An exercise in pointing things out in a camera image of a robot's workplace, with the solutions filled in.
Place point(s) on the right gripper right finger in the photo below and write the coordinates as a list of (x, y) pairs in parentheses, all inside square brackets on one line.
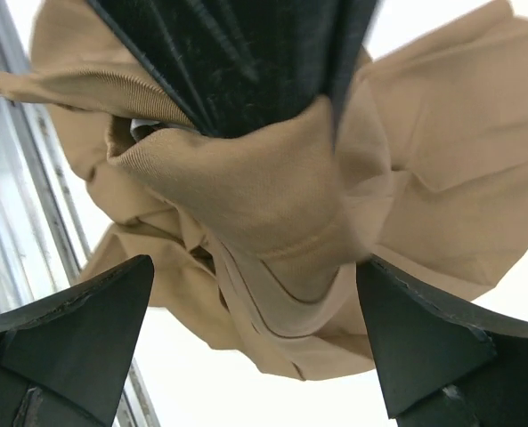
[(442, 361)]

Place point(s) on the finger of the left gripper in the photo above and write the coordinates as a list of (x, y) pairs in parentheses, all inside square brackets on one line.
[(352, 22), (232, 66)]

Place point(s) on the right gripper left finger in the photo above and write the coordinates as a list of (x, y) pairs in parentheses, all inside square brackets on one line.
[(64, 358)]

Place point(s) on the tan skirt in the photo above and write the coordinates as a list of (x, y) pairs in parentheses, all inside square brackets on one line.
[(255, 240)]

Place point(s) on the aluminium rail frame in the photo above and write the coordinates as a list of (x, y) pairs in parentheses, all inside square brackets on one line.
[(43, 245)]

